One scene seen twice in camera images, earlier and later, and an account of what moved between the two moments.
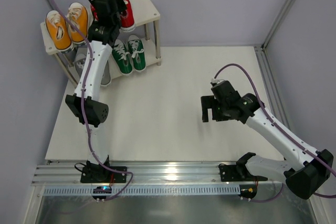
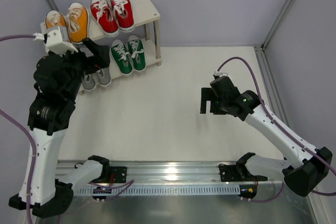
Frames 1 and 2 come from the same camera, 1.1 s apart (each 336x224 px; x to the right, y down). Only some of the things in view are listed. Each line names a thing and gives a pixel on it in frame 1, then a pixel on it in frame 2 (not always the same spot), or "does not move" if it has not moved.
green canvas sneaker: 136,48 does not move
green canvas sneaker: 121,55 does not move
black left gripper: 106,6 to 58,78
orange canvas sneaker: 59,31 does not move
